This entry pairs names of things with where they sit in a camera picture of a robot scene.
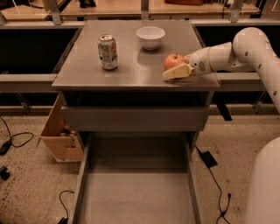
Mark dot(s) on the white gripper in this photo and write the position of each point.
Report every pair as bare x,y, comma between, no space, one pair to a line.
199,61

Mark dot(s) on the red apple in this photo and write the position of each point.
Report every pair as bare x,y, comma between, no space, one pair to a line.
172,60

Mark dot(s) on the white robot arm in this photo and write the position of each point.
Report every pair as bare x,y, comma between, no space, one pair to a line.
250,50

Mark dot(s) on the grey drawer cabinet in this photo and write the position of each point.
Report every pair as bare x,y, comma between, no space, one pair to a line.
137,81

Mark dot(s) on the closed grey top drawer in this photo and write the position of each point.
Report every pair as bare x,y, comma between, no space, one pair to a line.
117,119

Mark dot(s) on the open grey middle drawer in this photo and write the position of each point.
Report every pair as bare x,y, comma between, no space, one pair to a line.
136,178

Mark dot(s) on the white bowl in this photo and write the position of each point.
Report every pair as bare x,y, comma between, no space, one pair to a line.
150,37

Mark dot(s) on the crushed soda can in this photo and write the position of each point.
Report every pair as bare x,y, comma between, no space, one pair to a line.
107,52

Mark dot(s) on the cardboard box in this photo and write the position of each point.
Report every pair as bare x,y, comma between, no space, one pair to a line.
58,138

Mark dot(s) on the black object left edge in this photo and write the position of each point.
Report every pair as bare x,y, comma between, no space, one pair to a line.
4,175

